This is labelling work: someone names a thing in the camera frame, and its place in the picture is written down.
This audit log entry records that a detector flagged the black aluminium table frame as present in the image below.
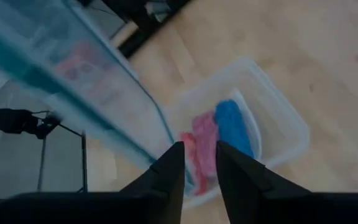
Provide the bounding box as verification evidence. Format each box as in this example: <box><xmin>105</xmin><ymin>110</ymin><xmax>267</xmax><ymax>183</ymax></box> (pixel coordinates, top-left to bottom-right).
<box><xmin>101</xmin><ymin>0</ymin><xmax>192</xmax><ymax>60</ymax></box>

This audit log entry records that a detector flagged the clear lid teal seal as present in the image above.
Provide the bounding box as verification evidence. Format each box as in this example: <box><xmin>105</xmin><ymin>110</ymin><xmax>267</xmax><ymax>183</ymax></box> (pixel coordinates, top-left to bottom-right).
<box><xmin>0</xmin><ymin>0</ymin><xmax>195</xmax><ymax>194</ymax></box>

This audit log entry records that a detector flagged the blue bandage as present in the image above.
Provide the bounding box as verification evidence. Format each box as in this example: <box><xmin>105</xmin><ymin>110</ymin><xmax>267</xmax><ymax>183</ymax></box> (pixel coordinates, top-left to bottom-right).
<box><xmin>213</xmin><ymin>98</ymin><xmax>255</xmax><ymax>159</ymax></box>

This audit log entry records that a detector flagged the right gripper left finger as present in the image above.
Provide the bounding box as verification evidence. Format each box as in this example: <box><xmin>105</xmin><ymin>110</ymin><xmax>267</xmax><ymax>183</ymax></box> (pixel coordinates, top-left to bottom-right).
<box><xmin>119</xmin><ymin>142</ymin><xmax>186</xmax><ymax>224</ymax></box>

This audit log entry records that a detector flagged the pink bandage roll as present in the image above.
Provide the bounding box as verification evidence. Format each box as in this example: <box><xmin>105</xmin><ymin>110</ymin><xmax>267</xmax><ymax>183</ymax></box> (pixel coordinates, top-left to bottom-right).
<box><xmin>192</xmin><ymin>110</ymin><xmax>221</xmax><ymax>180</ymax></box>

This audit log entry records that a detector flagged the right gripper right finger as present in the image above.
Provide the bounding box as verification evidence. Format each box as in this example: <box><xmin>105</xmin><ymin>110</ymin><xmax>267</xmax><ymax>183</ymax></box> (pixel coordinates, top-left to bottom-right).
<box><xmin>216</xmin><ymin>141</ymin><xmax>310</xmax><ymax>224</ymax></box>

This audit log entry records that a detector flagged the clear plastic container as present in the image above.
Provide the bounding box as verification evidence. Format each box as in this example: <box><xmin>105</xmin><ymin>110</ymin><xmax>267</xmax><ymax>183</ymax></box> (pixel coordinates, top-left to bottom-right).
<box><xmin>163</xmin><ymin>57</ymin><xmax>311</xmax><ymax>209</ymax></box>

